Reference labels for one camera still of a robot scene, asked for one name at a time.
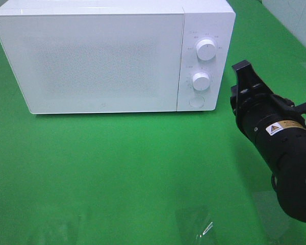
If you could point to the green table mat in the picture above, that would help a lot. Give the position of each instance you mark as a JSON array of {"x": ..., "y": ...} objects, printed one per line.
[{"x": 150, "y": 178}]

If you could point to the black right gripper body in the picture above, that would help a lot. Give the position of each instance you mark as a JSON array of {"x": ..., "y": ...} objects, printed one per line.
[{"x": 261, "y": 114}]

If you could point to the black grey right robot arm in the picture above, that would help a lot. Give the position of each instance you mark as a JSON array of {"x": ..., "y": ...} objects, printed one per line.
[{"x": 285, "y": 155}]

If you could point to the white microwave oven body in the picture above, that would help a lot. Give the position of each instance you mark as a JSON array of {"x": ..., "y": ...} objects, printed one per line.
[{"x": 202, "y": 19}]

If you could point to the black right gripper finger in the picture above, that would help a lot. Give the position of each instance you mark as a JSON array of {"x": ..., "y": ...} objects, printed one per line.
[
  {"x": 233, "y": 99},
  {"x": 247, "y": 79}
]

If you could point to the round door release button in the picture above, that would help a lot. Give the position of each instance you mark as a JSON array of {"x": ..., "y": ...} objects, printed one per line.
[{"x": 197, "y": 102}]

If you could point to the white microwave door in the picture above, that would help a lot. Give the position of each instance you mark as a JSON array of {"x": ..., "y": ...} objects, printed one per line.
[{"x": 95, "y": 63}]

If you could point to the upper white microwave knob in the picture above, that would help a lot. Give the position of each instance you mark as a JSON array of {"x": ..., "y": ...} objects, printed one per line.
[{"x": 206, "y": 49}]

